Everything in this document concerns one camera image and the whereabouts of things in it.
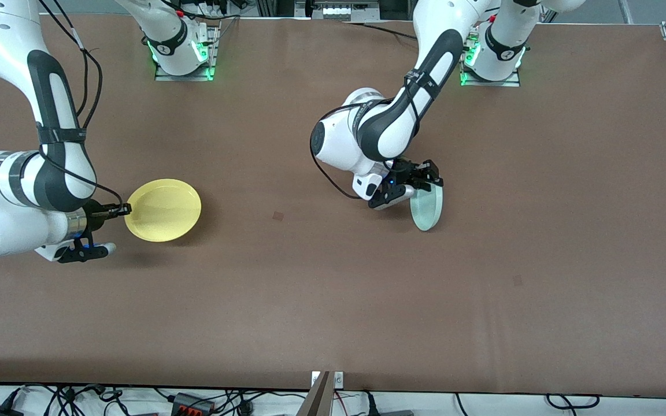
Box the pale green round plate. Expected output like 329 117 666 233
410 184 443 232

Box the white pole clamp bracket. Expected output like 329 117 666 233
311 371 345 389

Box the long black table cable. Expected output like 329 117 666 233
345 22 417 40

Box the brown table cloth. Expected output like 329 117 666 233
0 14 666 399

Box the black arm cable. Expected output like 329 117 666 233
38 0 124 217
309 87 426 200

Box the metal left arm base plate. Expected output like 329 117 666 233
460 58 521 88

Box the white terminal block device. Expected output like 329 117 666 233
310 0 381 21

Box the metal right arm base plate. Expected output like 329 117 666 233
154 26 218 82

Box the grey camera stand pole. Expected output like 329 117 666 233
297 371 334 416

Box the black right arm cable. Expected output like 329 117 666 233
38 0 124 217

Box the black orange power strip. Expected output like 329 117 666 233
170 392 216 416

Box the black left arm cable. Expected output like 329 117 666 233
309 87 426 200

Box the yellow round plate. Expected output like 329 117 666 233
124 179 202 242

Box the looped black floor cable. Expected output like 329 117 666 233
546 394 601 410

